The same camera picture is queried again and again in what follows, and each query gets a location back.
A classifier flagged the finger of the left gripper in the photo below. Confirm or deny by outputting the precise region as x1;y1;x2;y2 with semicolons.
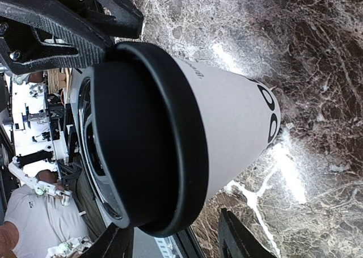
83;0;143;39
1;0;113;75

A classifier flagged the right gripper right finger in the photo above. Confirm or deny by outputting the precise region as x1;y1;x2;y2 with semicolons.
218;208;275;258

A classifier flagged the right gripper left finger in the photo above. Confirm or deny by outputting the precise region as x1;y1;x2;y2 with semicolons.
82;223;134;258

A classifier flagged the single white paper cup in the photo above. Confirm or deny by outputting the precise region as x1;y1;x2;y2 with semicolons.
175;58;281;198

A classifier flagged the person in white shirt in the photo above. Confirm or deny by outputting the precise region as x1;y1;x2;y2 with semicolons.
1;173;96;257

